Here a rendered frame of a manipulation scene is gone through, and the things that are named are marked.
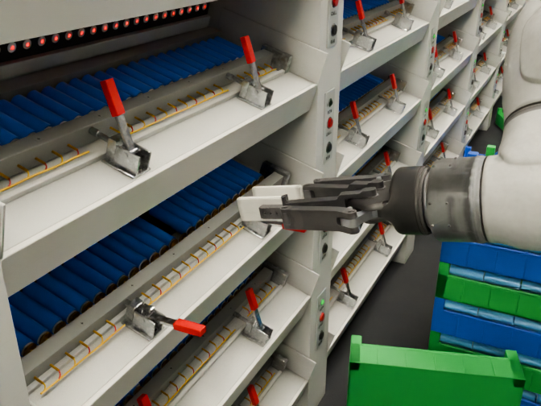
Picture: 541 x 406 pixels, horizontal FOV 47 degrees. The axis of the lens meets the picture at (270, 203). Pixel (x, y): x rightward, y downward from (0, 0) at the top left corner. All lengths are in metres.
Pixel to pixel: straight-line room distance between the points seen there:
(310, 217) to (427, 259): 1.23
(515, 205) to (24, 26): 0.45
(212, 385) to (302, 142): 0.40
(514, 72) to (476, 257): 0.58
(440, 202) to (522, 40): 0.19
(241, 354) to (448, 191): 0.47
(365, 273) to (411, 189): 0.92
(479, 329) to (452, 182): 0.68
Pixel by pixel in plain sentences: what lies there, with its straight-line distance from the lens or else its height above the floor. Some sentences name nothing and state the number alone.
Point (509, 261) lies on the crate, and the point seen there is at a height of 0.35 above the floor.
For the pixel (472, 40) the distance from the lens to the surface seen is 2.33.
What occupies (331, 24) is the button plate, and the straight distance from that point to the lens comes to 0.99.
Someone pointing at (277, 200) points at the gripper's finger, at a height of 0.61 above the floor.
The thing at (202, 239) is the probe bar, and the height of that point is 0.53.
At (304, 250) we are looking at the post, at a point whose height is 0.39.
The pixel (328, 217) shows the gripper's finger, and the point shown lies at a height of 0.62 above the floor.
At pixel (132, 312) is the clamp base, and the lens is 0.71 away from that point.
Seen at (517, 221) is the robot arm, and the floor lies 0.66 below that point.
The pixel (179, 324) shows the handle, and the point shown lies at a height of 0.52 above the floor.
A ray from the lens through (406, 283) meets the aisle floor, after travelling 1.76.
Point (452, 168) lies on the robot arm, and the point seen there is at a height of 0.69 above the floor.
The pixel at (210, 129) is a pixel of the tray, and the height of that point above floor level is 0.69.
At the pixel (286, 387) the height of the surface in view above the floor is 0.11.
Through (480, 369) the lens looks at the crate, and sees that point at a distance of 1.18.
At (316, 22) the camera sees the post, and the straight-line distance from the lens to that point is 0.96.
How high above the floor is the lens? 0.92
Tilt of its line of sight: 25 degrees down
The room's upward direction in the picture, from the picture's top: straight up
